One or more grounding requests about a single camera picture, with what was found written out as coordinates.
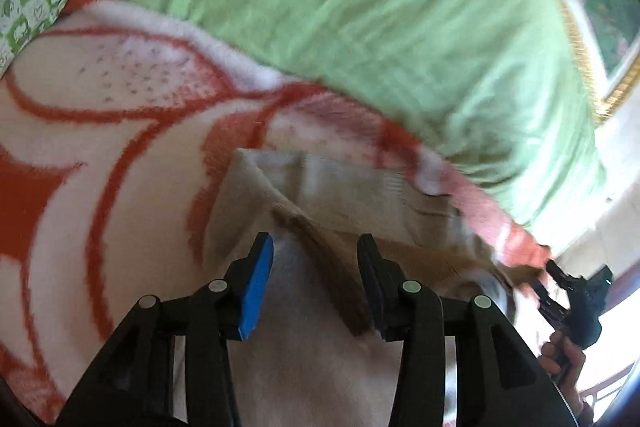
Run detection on gold framed picture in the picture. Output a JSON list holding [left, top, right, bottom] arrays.
[[525, 0, 640, 125]]

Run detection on beige small garment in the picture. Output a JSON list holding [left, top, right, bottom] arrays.
[[170, 148, 546, 427]]

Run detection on person's right hand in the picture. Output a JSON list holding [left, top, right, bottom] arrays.
[[537, 329, 595, 424]]

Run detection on green and white printed pillow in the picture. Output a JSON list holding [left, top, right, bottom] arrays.
[[0, 0, 77, 78]]

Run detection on orange and white patterned blanket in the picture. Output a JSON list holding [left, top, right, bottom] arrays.
[[0, 0, 553, 426]]

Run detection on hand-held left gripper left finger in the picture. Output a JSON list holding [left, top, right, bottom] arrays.
[[55, 232, 275, 427]]

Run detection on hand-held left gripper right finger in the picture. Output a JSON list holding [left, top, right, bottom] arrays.
[[357, 234, 577, 427]]

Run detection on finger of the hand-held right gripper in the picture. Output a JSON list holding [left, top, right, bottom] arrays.
[[530, 279, 572, 325], [545, 259, 577, 290]]

